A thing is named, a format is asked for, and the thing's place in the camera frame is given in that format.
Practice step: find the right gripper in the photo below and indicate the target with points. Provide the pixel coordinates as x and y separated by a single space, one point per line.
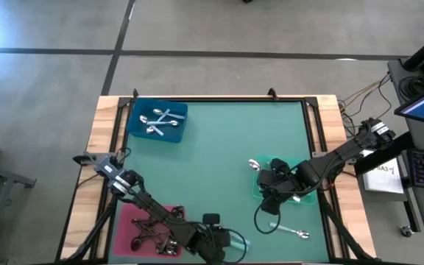
287 182

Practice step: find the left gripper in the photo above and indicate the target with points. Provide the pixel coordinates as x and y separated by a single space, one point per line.
213 243

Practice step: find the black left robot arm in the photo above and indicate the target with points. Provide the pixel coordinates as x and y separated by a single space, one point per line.
153 208

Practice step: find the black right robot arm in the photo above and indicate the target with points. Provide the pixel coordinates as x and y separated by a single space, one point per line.
337 156

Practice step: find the teal plastic bin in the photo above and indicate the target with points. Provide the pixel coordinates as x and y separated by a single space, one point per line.
309 199

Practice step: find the pink plastic bin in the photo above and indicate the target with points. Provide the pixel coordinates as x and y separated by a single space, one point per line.
123 228

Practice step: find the white paper sheet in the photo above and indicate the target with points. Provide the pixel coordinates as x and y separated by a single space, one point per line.
381 180

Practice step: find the black clamp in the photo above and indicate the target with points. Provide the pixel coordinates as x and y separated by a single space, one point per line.
135 93
272 94

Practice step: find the black diagonal support bar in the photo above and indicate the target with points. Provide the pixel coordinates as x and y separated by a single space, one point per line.
385 156

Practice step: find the blue plastic bin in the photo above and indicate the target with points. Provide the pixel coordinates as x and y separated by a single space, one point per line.
138 136

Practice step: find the caster wheel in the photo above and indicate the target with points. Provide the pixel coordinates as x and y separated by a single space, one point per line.
406 231

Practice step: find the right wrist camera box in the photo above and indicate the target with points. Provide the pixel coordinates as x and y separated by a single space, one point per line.
280 165

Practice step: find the black frame strut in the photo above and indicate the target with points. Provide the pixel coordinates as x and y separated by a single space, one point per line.
344 239
94 232

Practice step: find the black table frame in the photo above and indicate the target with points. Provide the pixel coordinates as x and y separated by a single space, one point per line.
234 99

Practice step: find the black side mount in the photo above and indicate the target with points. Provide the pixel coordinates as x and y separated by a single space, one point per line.
83 159

